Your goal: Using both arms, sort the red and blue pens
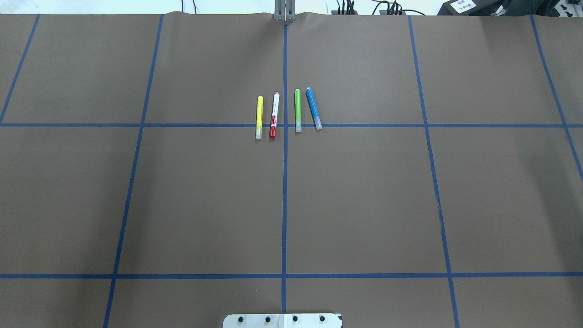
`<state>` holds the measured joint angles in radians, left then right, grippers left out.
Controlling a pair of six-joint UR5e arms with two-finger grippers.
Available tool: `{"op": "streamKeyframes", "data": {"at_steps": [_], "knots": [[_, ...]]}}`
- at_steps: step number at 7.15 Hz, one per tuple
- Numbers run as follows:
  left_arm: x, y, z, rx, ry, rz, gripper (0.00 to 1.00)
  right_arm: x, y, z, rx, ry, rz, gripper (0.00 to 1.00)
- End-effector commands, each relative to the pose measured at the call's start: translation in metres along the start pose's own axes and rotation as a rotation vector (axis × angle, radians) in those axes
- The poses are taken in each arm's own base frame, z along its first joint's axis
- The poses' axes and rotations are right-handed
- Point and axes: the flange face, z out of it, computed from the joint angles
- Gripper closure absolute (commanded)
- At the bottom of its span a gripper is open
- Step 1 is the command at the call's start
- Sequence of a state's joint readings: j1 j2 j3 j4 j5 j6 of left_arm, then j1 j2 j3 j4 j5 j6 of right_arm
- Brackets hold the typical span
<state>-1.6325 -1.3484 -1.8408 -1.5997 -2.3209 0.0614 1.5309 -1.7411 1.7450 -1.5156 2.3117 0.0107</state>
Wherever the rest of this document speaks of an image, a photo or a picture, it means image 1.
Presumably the aluminium frame post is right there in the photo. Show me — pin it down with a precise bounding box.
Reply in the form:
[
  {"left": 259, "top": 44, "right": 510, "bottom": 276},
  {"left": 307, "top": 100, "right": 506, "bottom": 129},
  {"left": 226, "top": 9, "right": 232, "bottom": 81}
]
[{"left": 274, "top": 0, "right": 297, "bottom": 23}]

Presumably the brown paper table mat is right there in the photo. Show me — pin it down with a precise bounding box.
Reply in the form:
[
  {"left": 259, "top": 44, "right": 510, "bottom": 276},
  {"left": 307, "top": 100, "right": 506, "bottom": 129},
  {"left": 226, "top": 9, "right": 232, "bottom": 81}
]
[{"left": 1, "top": 12, "right": 582, "bottom": 328}]

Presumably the green highlighter pen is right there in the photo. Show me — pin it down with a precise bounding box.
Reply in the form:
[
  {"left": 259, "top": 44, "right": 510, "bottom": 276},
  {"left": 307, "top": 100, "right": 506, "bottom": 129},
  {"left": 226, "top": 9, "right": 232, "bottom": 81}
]
[{"left": 294, "top": 89, "right": 302, "bottom": 133}]

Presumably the blue marker pen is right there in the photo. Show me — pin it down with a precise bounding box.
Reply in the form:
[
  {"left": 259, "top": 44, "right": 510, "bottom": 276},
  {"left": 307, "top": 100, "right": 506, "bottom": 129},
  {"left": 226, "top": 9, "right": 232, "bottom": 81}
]
[{"left": 306, "top": 87, "right": 322, "bottom": 131}]

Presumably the yellow highlighter pen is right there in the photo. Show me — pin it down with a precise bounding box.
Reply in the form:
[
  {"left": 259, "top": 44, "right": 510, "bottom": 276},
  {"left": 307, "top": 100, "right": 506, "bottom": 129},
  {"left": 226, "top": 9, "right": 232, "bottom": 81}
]
[{"left": 255, "top": 95, "right": 264, "bottom": 140}]

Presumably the white camera post base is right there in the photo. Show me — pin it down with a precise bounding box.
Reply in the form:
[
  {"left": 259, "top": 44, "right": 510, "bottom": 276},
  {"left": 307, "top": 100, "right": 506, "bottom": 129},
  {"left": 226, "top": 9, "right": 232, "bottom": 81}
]
[{"left": 222, "top": 313, "right": 343, "bottom": 328}]

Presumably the black box with label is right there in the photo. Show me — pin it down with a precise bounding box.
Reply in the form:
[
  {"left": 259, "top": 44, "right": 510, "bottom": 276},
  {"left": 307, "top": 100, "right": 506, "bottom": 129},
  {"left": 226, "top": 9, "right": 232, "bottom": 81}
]
[{"left": 437, "top": 0, "right": 505, "bottom": 16}]

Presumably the red and white marker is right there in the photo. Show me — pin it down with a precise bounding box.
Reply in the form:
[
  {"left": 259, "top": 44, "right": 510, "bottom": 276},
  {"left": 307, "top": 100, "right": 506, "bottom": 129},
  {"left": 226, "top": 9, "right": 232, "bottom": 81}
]
[{"left": 269, "top": 92, "right": 280, "bottom": 139}]

